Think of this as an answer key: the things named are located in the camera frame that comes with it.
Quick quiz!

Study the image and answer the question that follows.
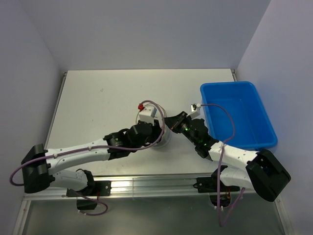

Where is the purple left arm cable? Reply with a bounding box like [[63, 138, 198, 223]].
[[9, 99, 167, 216]]

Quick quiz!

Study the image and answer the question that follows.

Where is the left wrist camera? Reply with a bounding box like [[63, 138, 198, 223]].
[[137, 104, 157, 125]]

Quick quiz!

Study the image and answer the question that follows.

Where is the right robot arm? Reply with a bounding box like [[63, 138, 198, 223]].
[[165, 112, 291, 202]]

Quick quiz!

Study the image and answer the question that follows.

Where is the aluminium table edge rail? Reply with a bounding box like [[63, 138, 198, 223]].
[[23, 174, 281, 200]]

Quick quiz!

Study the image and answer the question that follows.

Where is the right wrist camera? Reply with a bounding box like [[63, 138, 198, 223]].
[[187, 103, 201, 119]]

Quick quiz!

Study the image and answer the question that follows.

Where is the white mesh laundry bag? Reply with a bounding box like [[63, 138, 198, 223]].
[[135, 102, 171, 149]]

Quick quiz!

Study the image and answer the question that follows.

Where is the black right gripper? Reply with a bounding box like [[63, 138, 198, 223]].
[[162, 111, 199, 145]]

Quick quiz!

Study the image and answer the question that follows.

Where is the blue plastic bin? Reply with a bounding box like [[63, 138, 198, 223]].
[[200, 81, 278, 150]]

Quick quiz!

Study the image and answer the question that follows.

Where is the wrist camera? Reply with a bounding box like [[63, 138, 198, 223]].
[[187, 103, 201, 119], [137, 104, 157, 125]]

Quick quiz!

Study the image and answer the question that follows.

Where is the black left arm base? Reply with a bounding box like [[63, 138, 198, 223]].
[[66, 181, 111, 216]]

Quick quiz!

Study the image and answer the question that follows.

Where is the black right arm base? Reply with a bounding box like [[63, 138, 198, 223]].
[[193, 177, 240, 207]]

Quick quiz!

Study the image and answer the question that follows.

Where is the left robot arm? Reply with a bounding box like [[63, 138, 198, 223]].
[[21, 120, 165, 195]]

